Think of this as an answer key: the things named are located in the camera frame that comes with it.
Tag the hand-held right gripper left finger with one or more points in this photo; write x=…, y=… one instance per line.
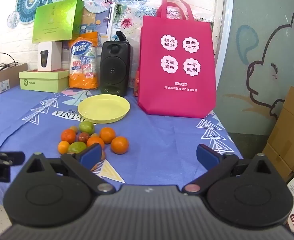
x=92, y=155

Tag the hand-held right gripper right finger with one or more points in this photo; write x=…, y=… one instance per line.
x=206, y=155

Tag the green mango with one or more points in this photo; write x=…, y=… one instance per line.
x=86, y=127
x=76, y=148

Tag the large orange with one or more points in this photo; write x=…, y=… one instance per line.
x=119, y=145

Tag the small yellow orange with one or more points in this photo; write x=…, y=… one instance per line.
x=63, y=147

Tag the reddish orange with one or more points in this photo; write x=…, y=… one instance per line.
x=68, y=136

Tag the yellow plastic plate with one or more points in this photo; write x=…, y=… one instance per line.
x=103, y=108

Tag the dark red passion fruit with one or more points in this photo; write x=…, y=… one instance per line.
x=83, y=137

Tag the small green-red fruit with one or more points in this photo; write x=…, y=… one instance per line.
x=73, y=129
x=95, y=135

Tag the blue printed tablecloth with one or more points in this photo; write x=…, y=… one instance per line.
x=161, y=140

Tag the brown cardboard shoe box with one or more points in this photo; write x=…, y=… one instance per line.
x=4, y=80

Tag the pink tote bag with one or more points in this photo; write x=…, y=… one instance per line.
x=176, y=80

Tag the folded brown cardboard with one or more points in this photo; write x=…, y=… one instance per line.
x=285, y=130

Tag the flat light green box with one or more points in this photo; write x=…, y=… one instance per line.
x=42, y=81

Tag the red carton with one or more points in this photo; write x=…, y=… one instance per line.
x=136, y=82

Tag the black speaker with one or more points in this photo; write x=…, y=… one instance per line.
x=115, y=70

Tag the orange paper cup pack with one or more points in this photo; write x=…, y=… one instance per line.
x=83, y=65

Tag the white cup box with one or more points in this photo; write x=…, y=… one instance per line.
x=48, y=56

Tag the small black device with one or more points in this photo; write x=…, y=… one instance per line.
x=120, y=36

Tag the blue desk calendar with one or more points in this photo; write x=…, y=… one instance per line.
x=97, y=21

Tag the shiny green gift box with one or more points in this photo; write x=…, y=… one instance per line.
x=54, y=22

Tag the small blue paper fan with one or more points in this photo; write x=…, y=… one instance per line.
x=13, y=20

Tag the large blue paper fan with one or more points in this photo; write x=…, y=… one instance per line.
x=32, y=1

